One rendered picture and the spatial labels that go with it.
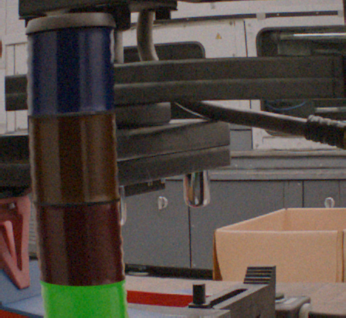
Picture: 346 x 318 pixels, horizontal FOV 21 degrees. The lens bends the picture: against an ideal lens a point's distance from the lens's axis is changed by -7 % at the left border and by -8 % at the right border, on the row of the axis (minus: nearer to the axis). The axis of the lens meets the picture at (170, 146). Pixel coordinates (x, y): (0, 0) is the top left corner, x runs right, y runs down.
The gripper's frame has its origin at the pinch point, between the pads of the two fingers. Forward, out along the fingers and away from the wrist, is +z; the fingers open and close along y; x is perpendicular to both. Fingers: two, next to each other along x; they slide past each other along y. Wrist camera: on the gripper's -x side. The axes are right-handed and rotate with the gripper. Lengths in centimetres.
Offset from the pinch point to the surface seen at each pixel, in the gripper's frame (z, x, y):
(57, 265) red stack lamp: 3.1, -28.4, 26.6
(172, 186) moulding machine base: -60, 459, -237
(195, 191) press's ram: -0.9, 5.0, 16.0
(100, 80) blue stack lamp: -2.8, -27.0, 31.2
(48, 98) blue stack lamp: -3.0, -28.4, 29.5
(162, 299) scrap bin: 5.9, 23.9, -2.6
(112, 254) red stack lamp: 3.5, -26.8, 28.3
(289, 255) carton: 9, 215, -73
